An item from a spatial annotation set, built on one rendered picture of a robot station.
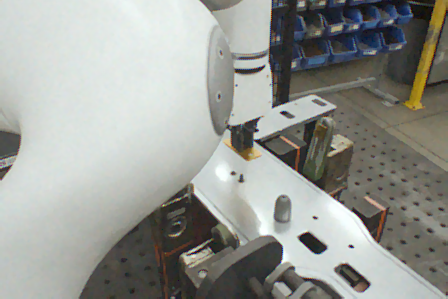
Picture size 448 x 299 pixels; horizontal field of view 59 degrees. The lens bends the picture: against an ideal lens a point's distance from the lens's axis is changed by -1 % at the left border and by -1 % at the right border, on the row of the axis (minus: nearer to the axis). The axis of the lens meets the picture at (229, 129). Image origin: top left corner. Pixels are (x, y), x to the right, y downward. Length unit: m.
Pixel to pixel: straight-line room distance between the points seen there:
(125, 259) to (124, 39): 0.97
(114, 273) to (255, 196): 0.45
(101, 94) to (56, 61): 0.03
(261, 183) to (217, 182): 0.09
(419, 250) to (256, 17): 0.80
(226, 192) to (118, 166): 0.63
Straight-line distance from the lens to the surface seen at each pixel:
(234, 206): 0.77
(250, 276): 0.47
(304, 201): 0.79
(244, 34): 0.64
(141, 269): 1.08
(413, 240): 1.22
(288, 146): 0.98
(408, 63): 3.85
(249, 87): 0.69
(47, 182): 0.18
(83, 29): 0.19
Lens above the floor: 1.52
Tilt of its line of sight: 31 degrees down
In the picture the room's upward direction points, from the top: straight up
